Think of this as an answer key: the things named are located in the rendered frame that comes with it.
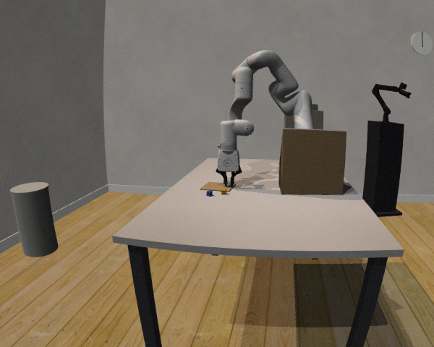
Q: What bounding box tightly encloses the tan mat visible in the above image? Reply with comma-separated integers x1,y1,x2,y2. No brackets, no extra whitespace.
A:
200,182,235,192

